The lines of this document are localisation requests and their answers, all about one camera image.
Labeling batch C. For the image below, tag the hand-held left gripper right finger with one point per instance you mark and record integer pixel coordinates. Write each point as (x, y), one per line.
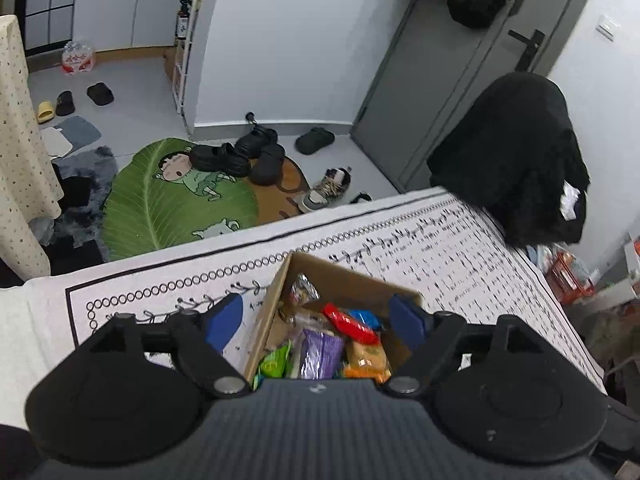
(407, 322)

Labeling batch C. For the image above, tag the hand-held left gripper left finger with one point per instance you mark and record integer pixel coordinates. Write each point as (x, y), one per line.
(224, 322)

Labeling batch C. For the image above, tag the blue snack packet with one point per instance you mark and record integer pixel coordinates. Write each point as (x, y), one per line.
(370, 317)

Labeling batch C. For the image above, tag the brown cardboard box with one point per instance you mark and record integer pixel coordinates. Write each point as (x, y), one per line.
(270, 320)

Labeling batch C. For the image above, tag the orange bread packet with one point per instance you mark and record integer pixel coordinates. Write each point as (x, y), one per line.
(367, 355)

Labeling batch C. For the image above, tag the red snack bar packet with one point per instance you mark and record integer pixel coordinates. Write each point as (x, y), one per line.
(347, 322)

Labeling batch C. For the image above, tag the light green snack packet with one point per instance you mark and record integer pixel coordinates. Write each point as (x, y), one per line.
(275, 360)

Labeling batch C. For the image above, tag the bright orange snack packet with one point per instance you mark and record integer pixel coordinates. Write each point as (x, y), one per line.
(365, 375)

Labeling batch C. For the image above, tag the small clear snack packet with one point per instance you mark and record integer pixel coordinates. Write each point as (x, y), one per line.
(302, 287)

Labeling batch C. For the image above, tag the long purple snack packet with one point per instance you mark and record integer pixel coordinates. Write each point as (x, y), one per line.
(320, 352)

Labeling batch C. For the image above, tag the printed white blanket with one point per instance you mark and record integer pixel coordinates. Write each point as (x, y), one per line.
(450, 240)

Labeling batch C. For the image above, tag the green leaf floor mat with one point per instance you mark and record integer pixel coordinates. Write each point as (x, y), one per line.
(150, 210)

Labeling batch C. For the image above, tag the grey black sneaker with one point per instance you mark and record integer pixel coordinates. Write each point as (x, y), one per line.
(327, 187)

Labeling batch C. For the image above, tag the red plastic basket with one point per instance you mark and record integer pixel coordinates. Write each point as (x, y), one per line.
(565, 280)

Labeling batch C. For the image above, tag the black clog shoe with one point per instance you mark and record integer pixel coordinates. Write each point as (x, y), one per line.
(267, 165)
(220, 160)
(315, 141)
(256, 142)

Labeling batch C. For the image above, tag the grey fluffy rug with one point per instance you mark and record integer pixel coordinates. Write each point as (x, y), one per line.
(95, 180)

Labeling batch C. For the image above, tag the black coat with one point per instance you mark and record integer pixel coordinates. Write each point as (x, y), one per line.
(510, 150)

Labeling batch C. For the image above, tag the white crumpled cloth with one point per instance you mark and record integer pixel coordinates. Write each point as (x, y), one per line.
(570, 200)

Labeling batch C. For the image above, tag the black door stopper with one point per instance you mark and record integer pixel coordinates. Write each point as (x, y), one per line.
(251, 118)

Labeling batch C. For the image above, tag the blue grey floor mat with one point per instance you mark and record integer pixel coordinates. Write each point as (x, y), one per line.
(82, 132)

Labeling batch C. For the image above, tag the grey door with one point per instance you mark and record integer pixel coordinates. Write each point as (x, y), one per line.
(435, 85)

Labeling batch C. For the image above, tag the white narrow rack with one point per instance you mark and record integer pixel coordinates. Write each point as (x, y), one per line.
(181, 80)

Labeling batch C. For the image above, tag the white floor mat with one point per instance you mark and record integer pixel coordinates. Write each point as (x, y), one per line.
(56, 141)

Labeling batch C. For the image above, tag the cream dotted cloth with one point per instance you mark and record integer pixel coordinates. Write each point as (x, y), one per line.
(22, 160)

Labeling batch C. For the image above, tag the black slipper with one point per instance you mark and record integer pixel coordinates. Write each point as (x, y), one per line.
(65, 103)
(100, 94)

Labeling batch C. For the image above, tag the yellow slipper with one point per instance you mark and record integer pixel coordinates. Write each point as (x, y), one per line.
(46, 111)

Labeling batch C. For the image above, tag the pack of water bottles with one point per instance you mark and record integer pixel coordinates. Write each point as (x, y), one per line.
(78, 57)

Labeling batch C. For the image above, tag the black spray bottle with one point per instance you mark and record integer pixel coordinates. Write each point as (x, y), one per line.
(183, 20)

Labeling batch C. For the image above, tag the white kitchen cabinet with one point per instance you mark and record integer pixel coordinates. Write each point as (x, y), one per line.
(100, 5)

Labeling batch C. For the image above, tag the white light switch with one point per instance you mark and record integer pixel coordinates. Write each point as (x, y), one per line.
(607, 28)

